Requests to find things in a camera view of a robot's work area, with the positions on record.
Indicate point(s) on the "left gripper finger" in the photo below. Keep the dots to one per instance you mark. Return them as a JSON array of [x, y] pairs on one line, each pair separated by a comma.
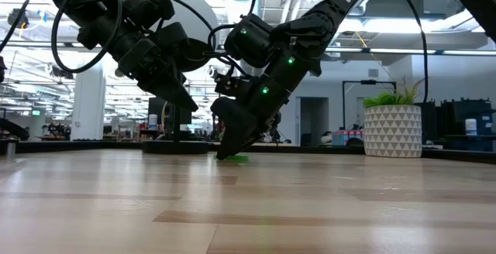
[[166, 85]]

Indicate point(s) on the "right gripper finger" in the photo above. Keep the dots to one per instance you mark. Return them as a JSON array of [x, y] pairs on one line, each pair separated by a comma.
[[257, 138], [234, 130]]

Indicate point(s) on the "green rubber band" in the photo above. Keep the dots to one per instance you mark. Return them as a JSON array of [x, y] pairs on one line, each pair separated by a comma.
[[240, 158]]

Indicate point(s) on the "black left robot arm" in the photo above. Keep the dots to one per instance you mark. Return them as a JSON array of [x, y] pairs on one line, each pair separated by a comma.
[[97, 21]]

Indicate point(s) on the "black computer monitor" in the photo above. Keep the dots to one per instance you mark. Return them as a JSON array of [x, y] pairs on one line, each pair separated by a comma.
[[162, 116]]

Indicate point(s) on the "white wipes canister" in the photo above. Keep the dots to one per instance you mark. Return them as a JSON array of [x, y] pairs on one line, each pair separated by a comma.
[[153, 122], [471, 127]]

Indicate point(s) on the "white globe table lamp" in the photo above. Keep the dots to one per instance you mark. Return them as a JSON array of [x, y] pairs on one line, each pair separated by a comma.
[[174, 147]]

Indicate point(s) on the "white building column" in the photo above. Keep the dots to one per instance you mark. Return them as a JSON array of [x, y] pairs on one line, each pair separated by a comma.
[[88, 107]]

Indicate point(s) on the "pink blue striped box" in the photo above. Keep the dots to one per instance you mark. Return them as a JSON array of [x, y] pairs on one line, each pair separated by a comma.
[[346, 137]]

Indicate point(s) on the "green exit sign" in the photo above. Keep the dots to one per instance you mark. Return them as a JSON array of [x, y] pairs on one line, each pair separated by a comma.
[[36, 112]]

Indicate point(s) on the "potted plant in patterned planter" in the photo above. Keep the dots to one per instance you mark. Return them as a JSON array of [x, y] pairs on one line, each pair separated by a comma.
[[393, 132]]

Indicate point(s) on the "black ceiling speaker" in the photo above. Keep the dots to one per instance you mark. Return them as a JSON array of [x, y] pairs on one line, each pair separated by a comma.
[[18, 18]]

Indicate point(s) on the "black equipment rack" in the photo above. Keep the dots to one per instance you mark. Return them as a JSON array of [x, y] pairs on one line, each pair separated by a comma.
[[445, 122]]

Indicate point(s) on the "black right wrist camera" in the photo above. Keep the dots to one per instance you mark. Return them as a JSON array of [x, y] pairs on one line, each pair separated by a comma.
[[232, 85]]

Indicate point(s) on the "black aluminium table frame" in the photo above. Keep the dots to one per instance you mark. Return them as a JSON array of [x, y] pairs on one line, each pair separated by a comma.
[[97, 145]]

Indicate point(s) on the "black metal rig frame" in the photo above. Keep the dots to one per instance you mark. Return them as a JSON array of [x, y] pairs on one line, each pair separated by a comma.
[[368, 82]]

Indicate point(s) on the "wall air vent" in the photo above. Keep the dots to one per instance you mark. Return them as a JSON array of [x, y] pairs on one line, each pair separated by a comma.
[[373, 73]]

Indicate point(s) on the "grey metal post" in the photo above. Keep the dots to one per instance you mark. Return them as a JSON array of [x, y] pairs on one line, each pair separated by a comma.
[[12, 149]]

